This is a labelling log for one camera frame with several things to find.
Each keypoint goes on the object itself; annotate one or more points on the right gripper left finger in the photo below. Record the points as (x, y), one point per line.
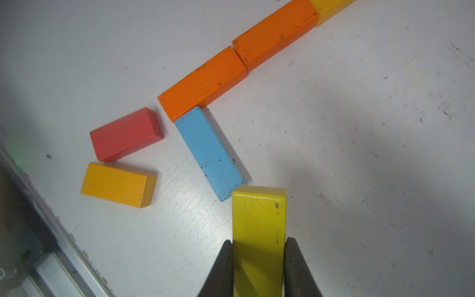
(220, 281)

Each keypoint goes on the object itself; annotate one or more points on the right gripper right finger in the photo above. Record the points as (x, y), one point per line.
(298, 280)

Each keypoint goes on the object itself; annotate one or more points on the yellow block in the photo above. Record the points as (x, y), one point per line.
(259, 236)

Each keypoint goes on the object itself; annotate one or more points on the sky blue block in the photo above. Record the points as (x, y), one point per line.
(209, 153)

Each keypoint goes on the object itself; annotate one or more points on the yellow-orange block bottom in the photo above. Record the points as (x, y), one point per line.
(118, 185)

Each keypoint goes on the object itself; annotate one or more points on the yellow-orange block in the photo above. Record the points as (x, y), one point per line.
(118, 185)
(326, 9)

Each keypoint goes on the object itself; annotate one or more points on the orange block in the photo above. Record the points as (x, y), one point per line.
(204, 85)
(275, 32)

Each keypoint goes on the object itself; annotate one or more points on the red block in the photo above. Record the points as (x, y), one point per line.
(126, 135)

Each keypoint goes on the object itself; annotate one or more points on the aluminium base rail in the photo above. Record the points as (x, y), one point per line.
(38, 257)

